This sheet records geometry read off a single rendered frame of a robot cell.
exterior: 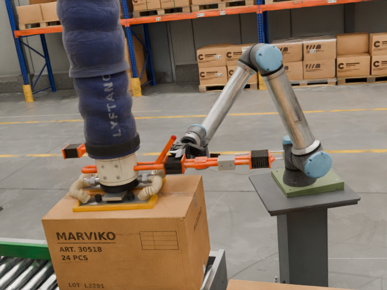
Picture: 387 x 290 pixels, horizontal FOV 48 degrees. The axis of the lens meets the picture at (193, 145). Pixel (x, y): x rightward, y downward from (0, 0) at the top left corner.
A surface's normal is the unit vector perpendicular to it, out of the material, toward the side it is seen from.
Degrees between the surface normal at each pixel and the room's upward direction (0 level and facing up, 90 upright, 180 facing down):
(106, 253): 90
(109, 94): 108
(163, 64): 90
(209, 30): 90
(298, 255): 90
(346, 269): 0
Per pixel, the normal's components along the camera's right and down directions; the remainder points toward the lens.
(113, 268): -0.18, 0.33
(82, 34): -0.16, 0.05
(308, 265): 0.09, 0.30
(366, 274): -0.11, -0.94
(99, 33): 0.39, -0.01
